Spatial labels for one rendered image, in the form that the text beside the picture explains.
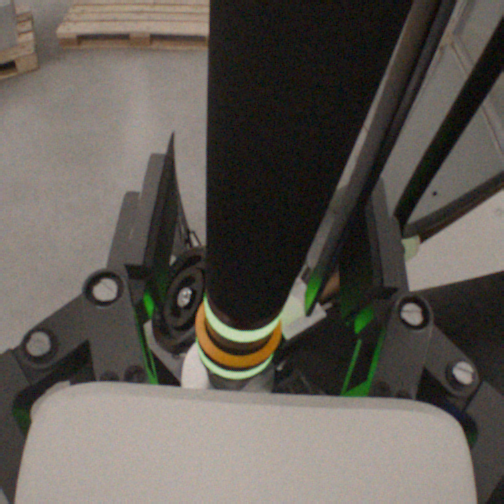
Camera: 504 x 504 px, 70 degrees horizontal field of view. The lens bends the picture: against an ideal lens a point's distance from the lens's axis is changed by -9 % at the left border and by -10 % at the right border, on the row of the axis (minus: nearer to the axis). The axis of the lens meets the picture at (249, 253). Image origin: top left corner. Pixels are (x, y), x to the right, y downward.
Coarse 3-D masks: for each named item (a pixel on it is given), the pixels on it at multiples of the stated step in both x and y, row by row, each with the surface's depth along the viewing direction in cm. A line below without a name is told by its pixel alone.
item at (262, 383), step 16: (304, 288) 24; (304, 320) 23; (320, 320) 23; (288, 336) 22; (304, 336) 25; (192, 352) 30; (288, 352) 24; (192, 368) 29; (272, 368) 29; (192, 384) 29; (208, 384) 29; (256, 384) 29; (272, 384) 29
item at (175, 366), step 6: (150, 330) 49; (150, 336) 50; (150, 342) 50; (156, 348) 50; (156, 354) 50; (162, 354) 50; (168, 354) 50; (162, 360) 50; (168, 360) 50; (174, 360) 50; (180, 360) 49; (168, 366) 50; (174, 366) 50; (180, 366) 50; (174, 372) 50; (180, 372) 50; (180, 378) 50
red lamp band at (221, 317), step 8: (208, 296) 15; (208, 304) 16; (216, 312) 15; (280, 312) 15; (224, 320) 15; (232, 320) 15; (240, 320) 14; (256, 320) 15; (264, 320) 15; (272, 320) 15; (232, 328) 15; (240, 328) 15; (248, 328) 15; (256, 328) 15
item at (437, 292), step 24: (432, 288) 33; (456, 288) 31; (480, 288) 29; (336, 312) 35; (456, 312) 27; (480, 312) 26; (336, 336) 30; (456, 336) 25; (480, 336) 24; (288, 360) 30; (312, 360) 29; (336, 360) 28; (480, 360) 22; (336, 384) 26
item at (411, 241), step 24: (480, 72) 12; (456, 96) 13; (480, 96) 12; (456, 120) 14; (432, 144) 15; (432, 168) 16; (408, 192) 18; (480, 192) 28; (408, 216) 20; (432, 216) 26; (408, 240) 26
